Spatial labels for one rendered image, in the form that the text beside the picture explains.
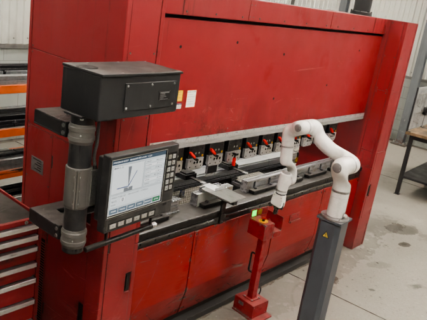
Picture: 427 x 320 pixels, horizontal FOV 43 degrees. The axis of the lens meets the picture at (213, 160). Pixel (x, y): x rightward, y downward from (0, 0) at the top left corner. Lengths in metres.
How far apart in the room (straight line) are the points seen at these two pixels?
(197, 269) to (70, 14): 1.92
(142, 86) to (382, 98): 3.44
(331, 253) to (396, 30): 2.44
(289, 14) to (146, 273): 2.04
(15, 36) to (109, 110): 5.28
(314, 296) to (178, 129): 1.50
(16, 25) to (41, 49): 4.19
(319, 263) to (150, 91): 1.93
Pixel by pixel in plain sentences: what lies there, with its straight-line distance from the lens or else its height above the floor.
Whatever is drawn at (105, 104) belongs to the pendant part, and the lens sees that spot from 2.26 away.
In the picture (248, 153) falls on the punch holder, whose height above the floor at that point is 1.21.
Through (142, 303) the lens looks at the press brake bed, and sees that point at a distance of 3.64.
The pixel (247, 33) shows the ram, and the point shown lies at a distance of 3.72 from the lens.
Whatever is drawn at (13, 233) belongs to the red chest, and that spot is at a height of 0.95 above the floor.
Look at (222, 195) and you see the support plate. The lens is 3.74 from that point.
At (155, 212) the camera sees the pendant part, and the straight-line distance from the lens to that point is 2.67.
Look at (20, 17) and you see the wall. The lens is 7.49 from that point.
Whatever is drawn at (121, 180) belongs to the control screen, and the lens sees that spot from 2.41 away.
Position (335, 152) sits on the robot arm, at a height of 1.43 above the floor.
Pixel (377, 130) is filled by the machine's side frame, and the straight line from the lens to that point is 5.50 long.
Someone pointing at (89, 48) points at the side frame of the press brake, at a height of 1.95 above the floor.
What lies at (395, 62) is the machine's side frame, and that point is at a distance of 5.41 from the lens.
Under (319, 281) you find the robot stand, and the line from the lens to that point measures 3.88.
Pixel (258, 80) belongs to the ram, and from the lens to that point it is 3.93.
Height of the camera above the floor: 2.33
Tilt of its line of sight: 17 degrees down
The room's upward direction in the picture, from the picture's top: 9 degrees clockwise
